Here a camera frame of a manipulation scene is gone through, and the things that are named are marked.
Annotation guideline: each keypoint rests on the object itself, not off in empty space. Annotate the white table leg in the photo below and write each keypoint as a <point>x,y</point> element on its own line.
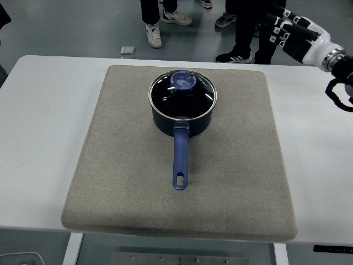
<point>281,255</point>
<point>72,249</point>

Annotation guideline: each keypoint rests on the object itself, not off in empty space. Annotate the person with grey sneakers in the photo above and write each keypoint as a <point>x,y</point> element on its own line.
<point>225,19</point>

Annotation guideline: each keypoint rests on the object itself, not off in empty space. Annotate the grey felt mat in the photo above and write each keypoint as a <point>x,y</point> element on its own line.
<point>124,165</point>

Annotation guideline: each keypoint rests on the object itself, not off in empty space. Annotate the black blurred object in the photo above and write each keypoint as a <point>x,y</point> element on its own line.
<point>3,19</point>

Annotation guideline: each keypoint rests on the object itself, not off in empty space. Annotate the grey metal plate with screws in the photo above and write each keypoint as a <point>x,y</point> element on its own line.
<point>179,259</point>

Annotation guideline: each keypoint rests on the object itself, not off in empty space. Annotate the black table control panel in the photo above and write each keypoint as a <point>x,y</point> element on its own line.
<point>332,248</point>

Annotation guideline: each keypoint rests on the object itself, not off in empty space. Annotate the glass lid with blue knob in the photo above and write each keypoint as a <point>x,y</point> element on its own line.
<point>168,102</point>

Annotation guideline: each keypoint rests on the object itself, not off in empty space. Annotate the person with blue shoe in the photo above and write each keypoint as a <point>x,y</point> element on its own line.
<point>206,2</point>

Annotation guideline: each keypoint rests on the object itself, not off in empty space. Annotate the person with black striped shoes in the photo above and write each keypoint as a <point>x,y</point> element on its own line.
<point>244,33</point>

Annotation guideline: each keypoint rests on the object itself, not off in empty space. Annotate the silver floor plate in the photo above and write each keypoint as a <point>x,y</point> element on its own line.
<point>128,50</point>

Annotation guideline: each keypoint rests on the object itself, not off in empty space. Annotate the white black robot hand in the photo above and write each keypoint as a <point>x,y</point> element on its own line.
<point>314,47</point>

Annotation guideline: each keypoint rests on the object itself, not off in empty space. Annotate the person with white sneakers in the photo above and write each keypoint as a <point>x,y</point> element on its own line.
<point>153,33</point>

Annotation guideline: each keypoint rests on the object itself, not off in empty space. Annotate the dark blue saucepan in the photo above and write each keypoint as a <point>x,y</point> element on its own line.
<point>180,154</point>

